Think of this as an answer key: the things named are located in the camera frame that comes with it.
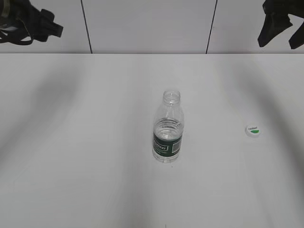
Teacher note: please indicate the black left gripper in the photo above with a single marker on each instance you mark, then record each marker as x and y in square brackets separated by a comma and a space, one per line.
[21, 22]

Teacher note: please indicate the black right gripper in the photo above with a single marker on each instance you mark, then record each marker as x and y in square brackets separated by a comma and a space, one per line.
[277, 20]

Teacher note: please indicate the white green bottle cap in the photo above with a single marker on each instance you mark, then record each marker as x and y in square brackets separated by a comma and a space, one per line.
[252, 131]

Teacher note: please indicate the clear Cestbon water bottle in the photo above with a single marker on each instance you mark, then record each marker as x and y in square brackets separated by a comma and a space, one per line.
[168, 127]

